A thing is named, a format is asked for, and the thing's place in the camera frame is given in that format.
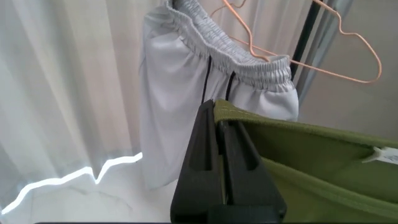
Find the white curtain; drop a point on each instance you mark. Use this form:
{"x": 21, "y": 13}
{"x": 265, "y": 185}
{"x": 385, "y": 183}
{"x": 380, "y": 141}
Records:
{"x": 62, "y": 77}

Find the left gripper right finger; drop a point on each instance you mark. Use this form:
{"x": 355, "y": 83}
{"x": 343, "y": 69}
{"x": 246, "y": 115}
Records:
{"x": 248, "y": 183}

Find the pale grey shorts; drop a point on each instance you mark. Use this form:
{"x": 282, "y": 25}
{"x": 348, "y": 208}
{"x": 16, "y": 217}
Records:
{"x": 171, "y": 93}

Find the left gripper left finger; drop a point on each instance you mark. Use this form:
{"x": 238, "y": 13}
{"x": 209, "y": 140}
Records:
{"x": 199, "y": 180}

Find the green garment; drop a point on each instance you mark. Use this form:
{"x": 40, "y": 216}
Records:
{"x": 311, "y": 155}

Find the black clothes rack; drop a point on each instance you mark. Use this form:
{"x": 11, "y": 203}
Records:
{"x": 304, "y": 37}

